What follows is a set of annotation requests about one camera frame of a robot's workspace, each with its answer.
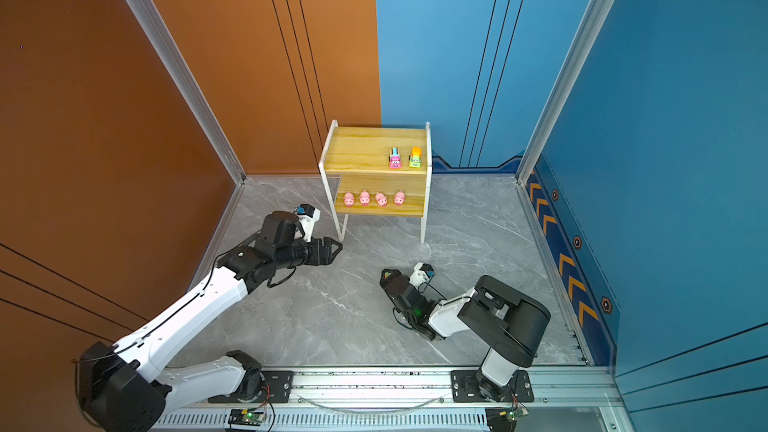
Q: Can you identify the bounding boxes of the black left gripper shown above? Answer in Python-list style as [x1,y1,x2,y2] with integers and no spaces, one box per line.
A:
[276,236,344,273]

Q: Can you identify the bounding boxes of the pink toy pig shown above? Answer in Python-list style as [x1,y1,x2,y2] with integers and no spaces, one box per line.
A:
[394,190,406,206]
[359,190,371,206]
[343,192,355,207]
[375,192,388,207]

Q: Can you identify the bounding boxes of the pink teal toy van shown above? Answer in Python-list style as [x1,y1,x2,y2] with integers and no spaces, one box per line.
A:
[389,147,402,169]

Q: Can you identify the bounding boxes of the green orange toy car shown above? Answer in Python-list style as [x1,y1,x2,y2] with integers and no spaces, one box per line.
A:
[409,147,422,169]

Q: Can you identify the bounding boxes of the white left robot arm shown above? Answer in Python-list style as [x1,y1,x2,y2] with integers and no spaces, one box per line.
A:
[75,204,343,431]

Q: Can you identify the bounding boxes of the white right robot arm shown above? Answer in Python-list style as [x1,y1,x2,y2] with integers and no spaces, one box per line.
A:
[379,263,551,400]

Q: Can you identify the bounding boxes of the wooden two-tier shelf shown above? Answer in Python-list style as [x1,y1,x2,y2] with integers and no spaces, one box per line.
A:
[318,120,433,243]

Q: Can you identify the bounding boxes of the right controller board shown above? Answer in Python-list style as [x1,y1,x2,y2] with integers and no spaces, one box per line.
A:
[485,407,529,432]

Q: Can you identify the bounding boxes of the controller board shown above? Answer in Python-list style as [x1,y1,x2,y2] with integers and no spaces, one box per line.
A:
[227,408,270,431]
[485,407,529,432]

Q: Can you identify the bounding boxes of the left controller board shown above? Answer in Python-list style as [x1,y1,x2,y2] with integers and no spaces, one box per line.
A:
[227,408,270,431]

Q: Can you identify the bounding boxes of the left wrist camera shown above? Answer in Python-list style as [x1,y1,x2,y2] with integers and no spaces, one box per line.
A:
[295,204,321,242]

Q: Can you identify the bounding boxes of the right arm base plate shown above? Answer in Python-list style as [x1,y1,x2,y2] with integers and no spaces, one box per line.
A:
[450,369,535,403]

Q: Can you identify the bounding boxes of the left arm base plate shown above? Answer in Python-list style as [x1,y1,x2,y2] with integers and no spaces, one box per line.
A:
[207,370,294,405]

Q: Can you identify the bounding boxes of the aluminium mounting rail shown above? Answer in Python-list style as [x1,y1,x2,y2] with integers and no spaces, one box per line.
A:
[152,366,633,431]

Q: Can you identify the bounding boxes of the left aluminium corner post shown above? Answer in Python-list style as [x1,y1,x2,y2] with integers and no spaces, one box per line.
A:
[125,0,247,186]

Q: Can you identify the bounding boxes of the aluminium corner post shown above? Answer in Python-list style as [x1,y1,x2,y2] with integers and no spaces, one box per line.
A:
[516,0,615,186]
[125,0,247,186]

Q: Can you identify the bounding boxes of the right aluminium corner post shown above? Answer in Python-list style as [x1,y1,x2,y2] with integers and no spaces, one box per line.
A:
[516,0,615,186]

